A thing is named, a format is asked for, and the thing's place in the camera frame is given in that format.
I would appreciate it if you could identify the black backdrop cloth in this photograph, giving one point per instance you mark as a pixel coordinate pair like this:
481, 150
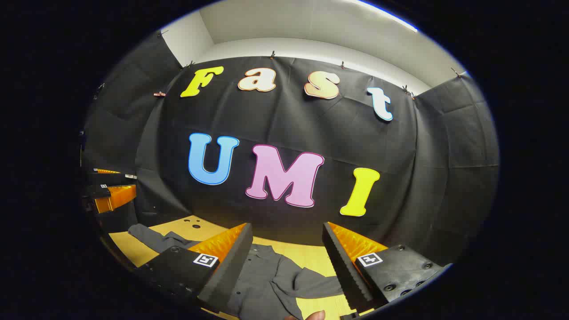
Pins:
289, 120

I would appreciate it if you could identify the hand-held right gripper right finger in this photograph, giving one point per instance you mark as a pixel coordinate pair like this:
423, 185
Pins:
344, 271

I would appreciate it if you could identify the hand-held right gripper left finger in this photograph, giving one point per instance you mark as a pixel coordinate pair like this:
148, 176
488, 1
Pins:
231, 266

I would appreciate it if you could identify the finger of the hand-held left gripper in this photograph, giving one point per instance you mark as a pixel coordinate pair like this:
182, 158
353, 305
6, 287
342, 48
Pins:
111, 178
118, 195

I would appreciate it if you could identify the grey collared shirt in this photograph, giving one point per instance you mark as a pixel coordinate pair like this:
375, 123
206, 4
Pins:
262, 284

